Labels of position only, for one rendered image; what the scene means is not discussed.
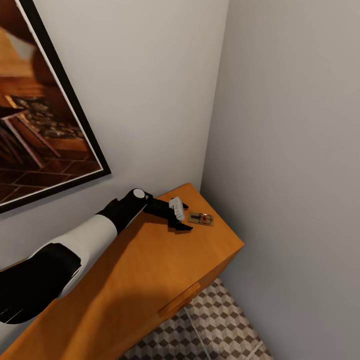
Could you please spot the picture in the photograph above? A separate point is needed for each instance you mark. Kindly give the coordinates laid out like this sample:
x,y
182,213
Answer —
x,y
47,145

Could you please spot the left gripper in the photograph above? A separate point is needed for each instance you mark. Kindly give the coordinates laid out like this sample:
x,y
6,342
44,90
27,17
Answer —
x,y
166,212

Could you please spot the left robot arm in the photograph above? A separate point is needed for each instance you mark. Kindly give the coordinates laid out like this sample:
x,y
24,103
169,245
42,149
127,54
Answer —
x,y
56,267

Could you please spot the cabinet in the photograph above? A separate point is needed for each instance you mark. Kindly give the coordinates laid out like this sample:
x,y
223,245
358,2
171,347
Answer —
x,y
146,276

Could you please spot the mousetrap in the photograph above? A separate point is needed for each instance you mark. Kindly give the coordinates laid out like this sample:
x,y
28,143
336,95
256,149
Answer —
x,y
201,219

